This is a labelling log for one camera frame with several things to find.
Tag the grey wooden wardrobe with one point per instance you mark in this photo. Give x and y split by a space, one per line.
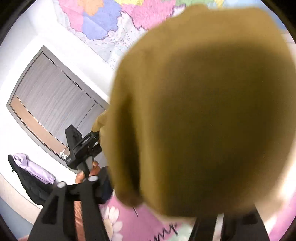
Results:
53 97

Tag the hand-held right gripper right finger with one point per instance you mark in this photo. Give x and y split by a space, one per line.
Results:
205 229

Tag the pink flower print blanket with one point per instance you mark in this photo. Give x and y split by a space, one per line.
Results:
129 222

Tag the colourful wall map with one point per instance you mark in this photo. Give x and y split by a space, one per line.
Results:
104 18

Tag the person's left hand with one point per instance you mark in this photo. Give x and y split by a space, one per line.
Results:
92 171

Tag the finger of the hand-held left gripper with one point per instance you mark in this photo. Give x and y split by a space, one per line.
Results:
96 150

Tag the black garment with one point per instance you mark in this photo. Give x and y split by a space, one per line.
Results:
32 187

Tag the light purple cloth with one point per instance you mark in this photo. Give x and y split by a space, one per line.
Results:
34 168

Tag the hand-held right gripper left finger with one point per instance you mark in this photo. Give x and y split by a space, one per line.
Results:
90 192

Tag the person's left forearm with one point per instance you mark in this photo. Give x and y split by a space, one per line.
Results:
79 220

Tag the brown jacket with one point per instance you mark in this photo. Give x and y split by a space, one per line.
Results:
196 115

